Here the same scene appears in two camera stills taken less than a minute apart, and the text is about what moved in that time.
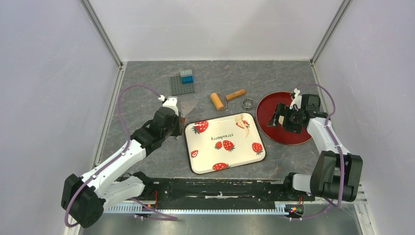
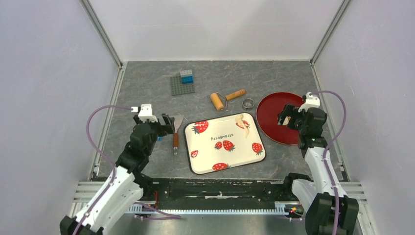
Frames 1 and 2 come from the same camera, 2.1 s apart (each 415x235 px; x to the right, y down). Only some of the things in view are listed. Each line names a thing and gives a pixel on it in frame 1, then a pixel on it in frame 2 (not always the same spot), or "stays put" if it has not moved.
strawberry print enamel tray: x=219 y=144 stays put
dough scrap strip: x=239 y=119 stays put
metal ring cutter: x=247 y=104 stays put
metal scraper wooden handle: x=186 y=106 to x=178 y=119
